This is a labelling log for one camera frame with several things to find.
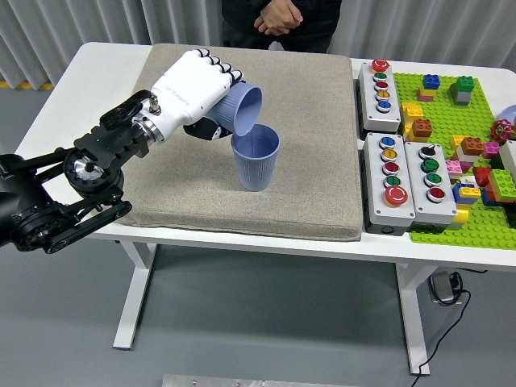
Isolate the grey toy brick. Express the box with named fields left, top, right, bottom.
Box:
left=450, top=85, right=472, bottom=106

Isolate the person's right hand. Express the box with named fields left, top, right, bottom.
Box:
left=253, top=14, right=288, bottom=36

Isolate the black power cable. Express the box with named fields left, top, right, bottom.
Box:
left=414, top=277, right=472, bottom=377

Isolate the white table leg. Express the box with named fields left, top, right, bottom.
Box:
left=394, top=262, right=440, bottom=377
left=112, top=240, right=159, bottom=351

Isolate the grey-brown fabric mat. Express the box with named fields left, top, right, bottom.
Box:
left=116, top=43, right=363, bottom=242

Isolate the pale purple plate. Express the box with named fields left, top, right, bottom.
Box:
left=497, top=105, right=516, bottom=130

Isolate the grey five-button control box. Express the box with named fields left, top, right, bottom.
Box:
left=360, top=131, right=417, bottom=236
left=354, top=59, right=403, bottom=133

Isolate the person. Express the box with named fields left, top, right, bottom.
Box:
left=220, top=0, right=343, bottom=53

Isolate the white pleated curtain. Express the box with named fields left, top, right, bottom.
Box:
left=0, top=0, right=516, bottom=92

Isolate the blue ribbed plastic cup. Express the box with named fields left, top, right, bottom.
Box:
left=231, top=123, right=281, bottom=193
left=206, top=82, right=264, bottom=137

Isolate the white toy brick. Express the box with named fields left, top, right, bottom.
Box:
left=454, top=147, right=479, bottom=164

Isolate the yellow black floor tape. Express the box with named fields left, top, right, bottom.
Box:
left=0, top=80, right=56, bottom=92

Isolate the red valve wheel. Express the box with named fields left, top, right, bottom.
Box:
left=490, top=119, right=514, bottom=144

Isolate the green studded baseplate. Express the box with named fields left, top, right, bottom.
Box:
left=393, top=72, right=516, bottom=252

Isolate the grey four-button control box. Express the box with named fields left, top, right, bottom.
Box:
left=403, top=140, right=459, bottom=233

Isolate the red toy brick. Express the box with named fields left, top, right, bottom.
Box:
left=472, top=166, right=493, bottom=187

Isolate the person's left hand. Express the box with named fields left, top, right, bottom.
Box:
left=268, top=0, right=304, bottom=33

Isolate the orange toy brick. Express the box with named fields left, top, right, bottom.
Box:
left=410, top=118, right=435, bottom=141
left=460, top=136, right=485, bottom=157

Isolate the white box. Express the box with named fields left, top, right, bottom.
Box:
left=498, top=139, right=516, bottom=182

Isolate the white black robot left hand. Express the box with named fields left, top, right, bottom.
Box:
left=143, top=48, right=246, bottom=142

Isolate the large green toy brick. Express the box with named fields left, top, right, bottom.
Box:
left=487, top=169, right=516, bottom=202

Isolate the grey power adapter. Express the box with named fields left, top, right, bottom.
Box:
left=427, top=270, right=464, bottom=306

